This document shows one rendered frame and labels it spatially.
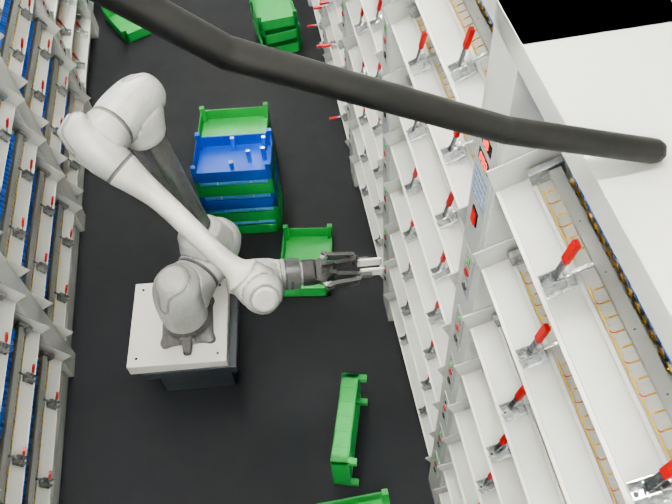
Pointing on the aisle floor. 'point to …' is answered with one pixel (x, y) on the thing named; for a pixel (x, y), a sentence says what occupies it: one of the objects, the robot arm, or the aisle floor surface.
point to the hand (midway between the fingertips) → (371, 266)
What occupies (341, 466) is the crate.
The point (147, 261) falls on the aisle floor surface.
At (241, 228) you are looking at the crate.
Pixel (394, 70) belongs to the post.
